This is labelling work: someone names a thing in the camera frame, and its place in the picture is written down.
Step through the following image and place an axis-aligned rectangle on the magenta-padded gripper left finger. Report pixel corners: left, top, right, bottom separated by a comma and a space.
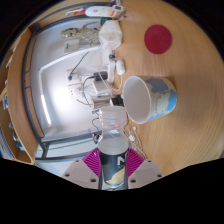
61, 147, 103, 190

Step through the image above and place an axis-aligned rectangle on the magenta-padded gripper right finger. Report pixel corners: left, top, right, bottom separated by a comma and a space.
126, 147, 165, 190

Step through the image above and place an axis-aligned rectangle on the clear black-labelled drink bottle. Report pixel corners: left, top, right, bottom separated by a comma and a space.
97, 105, 130, 191

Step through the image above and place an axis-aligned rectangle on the white blue-patterned mug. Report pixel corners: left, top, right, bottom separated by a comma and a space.
123, 75, 178, 125

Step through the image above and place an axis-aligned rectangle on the small black cube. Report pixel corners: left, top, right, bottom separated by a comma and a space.
111, 95, 125, 108

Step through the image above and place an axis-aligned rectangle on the white charger block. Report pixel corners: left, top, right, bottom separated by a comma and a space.
92, 79, 109, 96

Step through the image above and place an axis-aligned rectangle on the black power adapter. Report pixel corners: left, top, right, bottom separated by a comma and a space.
94, 71, 109, 81

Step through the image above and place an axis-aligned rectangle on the small white oval device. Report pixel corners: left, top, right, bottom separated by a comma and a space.
115, 59, 126, 76

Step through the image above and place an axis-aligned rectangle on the flat round red coaster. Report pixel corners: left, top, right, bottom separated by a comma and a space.
143, 24, 174, 55

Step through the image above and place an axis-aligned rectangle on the tree-creature figurine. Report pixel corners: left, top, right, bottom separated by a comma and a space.
60, 21, 101, 43

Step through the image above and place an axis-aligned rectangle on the white tissue pack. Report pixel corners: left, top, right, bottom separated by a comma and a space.
98, 19, 123, 51

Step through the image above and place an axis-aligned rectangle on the white earphone cable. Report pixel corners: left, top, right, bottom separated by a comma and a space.
123, 123, 148, 159

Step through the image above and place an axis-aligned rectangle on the white wall-mounted box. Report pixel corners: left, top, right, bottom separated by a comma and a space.
64, 39, 81, 54

